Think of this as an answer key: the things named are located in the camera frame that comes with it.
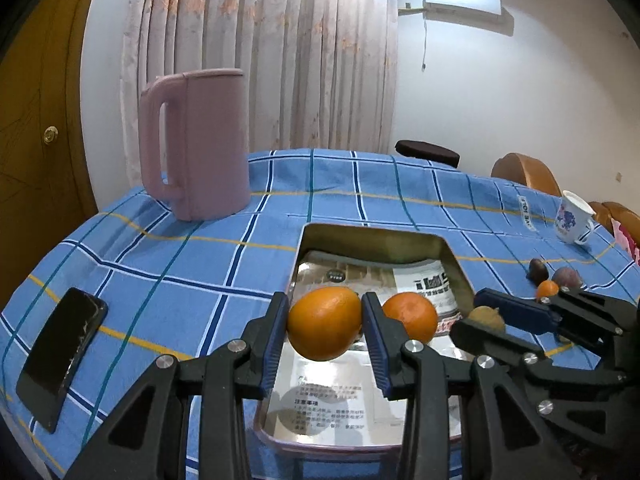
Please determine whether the medium orange mandarin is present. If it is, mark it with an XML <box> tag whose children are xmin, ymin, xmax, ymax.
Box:
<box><xmin>536</xmin><ymin>280</ymin><xmax>560</xmax><ymax>301</ymax></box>

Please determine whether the tan round fruit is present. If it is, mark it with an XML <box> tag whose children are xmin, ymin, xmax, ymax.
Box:
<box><xmin>468</xmin><ymin>306</ymin><xmax>506</xmax><ymax>333</ymax></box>

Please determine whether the large orange mandarin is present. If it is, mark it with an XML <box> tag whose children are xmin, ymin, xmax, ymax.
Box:
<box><xmin>288</xmin><ymin>287</ymin><xmax>362</xmax><ymax>362</ymax></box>

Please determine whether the purple passion fruit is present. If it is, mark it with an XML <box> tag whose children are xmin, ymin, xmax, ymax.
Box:
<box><xmin>552</xmin><ymin>266</ymin><xmax>584</xmax><ymax>288</ymax></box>

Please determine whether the dark brown round fruit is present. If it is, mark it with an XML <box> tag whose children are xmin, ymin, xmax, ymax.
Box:
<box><xmin>526</xmin><ymin>258</ymin><xmax>549</xmax><ymax>286</ymax></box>

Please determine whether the white cartoon mug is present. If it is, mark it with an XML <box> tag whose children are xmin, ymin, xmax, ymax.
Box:
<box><xmin>554</xmin><ymin>191</ymin><xmax>596</xmax><ymax>246</ymax></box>

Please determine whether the small orange mandarin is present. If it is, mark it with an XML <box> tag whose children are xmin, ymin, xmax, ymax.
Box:
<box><xmin>383</xmin><ymin>292</ymin><xmax>438</xmax><ymax>344</ymax></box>

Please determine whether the black smartphone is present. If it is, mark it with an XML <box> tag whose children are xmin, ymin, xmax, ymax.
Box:
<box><xmin>16</xmin><ymin>287</ymin><xmax>108</xmax><ymax>434</ymax></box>

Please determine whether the pink metal tin box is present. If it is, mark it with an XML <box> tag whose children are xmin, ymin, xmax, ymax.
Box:
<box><xmin>254</xmin><ymin>223</ymin><xmax>474</xmax><ymax>460</ymax></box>

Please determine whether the blue plaid tablecloth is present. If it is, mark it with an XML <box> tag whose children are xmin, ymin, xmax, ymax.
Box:
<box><xmin>1</xmin><ymin>150</ymin><xmax>639</xmax><ymax>478</ymax></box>

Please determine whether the brown wooden chair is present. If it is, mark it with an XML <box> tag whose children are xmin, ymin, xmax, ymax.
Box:
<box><xmin>490</xmin><ymin>153</ymin><xmax>562</xmax><ymax>196</ymax></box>

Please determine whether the printed paper packet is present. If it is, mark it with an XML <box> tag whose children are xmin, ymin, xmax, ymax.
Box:
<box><xmin>290</xmin><ymin>250</ymin><xmax>462</xmax><ymax>334</ymax></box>

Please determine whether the dark round stool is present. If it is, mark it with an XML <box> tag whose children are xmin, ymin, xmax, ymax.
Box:
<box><xmin>395</xmin><ymin>140</ymin><xmax>460</xmax><ymax>168</ymax></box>

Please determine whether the wooden door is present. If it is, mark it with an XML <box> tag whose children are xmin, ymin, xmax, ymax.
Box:
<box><xmin>1</xmin><ymin>0</ymin><xmax>96</xmax><ymax>302</ymax></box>

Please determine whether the pink plastic pitcher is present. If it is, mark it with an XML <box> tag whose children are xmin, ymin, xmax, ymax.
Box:
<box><xmin>139</xmin><ymin>68</ymin><xmax>250</xmax><ymax>221</ymax></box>

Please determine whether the brass door knob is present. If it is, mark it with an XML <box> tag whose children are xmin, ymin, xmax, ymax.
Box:
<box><xmin>42</xmin><ymin>126</ymin><xmax>58</xmax><ymax>145</ymax></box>

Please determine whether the white air conditioner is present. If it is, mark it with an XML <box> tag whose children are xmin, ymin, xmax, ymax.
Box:
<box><xmin>398</xmin><ymin>0</ymin><xmax>503</xmax><ymax>23</ymax></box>

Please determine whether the pink floral curtain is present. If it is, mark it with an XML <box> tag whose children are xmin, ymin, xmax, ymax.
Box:
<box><xmin>120</xmin><ymin>0</ymin><xmax>398</xmax><ymax>184</ymax></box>

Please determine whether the hanging power cord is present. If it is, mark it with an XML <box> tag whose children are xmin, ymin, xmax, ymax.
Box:
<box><xmin>420</xmin><ymin>8</ymin><xmax>430</xmax><ymax>72</ymax></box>

